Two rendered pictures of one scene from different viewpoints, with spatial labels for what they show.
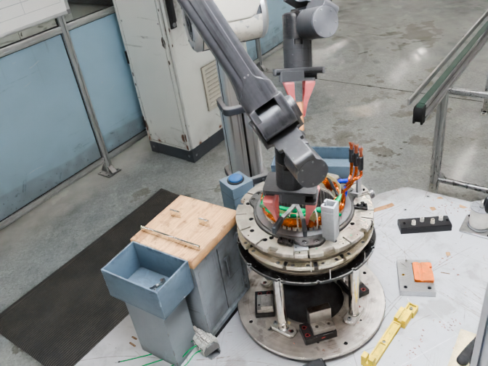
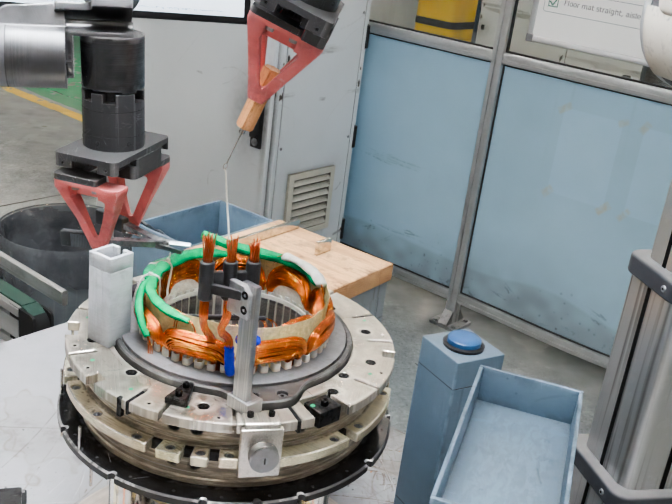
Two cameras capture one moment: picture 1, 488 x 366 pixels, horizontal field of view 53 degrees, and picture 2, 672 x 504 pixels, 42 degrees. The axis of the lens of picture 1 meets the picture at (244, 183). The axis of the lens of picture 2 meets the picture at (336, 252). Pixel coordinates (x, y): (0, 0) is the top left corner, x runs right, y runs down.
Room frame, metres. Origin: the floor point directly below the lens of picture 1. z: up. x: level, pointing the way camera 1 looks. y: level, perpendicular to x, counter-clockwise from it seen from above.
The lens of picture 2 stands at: (0.98, -0.91, 1.50)
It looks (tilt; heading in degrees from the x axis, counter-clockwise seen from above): 22 degrees down; 88
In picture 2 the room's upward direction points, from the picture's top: 7 degrees clockwise
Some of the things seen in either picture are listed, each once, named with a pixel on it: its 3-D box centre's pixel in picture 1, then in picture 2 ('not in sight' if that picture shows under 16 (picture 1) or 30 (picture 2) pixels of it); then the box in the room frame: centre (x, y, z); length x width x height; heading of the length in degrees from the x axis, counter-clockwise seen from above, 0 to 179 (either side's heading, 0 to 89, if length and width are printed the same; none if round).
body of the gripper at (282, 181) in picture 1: (290, 174); (113, 124); (0.79, -0.09, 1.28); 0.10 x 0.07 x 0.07; 72
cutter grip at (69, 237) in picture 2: (304, 227); (81, 238); (0.76, -0.11, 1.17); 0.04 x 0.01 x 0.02; 175
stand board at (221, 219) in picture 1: (186, 229); (289, 265); (0.96, 0.16, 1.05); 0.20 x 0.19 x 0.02; 143
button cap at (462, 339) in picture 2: (235, 178); (464, 339); (1.18, 0.02, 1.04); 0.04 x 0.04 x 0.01
